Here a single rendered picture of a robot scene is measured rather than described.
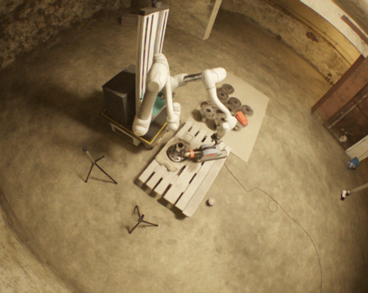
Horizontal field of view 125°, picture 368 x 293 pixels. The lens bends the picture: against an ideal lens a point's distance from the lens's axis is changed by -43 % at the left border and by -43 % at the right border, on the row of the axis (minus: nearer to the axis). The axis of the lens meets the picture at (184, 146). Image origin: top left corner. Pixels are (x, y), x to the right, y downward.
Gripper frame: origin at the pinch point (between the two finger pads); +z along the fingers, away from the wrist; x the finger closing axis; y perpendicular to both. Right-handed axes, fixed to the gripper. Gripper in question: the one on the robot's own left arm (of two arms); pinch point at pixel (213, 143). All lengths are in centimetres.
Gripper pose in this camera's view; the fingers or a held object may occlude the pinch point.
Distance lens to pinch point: 202.8
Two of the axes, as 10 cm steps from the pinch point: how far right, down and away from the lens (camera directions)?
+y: 9.5, -1.2, 3.0
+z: -2.1, 4.7, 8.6
